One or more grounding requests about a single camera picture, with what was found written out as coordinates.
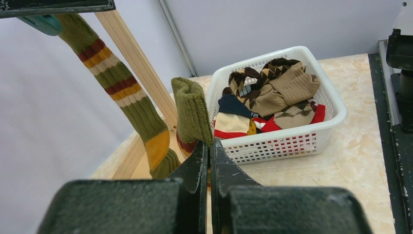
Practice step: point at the olive striped sock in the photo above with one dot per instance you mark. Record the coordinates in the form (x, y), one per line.
(193, 121)
(120, 84)

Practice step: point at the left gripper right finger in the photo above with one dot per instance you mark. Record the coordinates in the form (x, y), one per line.
(241, 205)

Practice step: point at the red white striped sock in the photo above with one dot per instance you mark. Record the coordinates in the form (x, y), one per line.
(266, 124)

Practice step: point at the teal clip holding sock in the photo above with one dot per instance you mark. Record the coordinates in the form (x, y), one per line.
(47, 24)

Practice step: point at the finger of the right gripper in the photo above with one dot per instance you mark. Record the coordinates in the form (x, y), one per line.
(22, 8)

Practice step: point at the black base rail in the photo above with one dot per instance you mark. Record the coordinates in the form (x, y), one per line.
(392, 76)

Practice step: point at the tan ribbed sock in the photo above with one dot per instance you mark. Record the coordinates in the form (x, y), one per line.
(289, 88)

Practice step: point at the navy blue sock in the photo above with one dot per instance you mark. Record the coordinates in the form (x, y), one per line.
(229, 104)

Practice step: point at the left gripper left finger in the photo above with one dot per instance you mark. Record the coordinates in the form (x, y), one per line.
(174, 205)

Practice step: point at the white plastic laundry basket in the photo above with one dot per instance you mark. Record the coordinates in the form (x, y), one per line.
(301, 141)

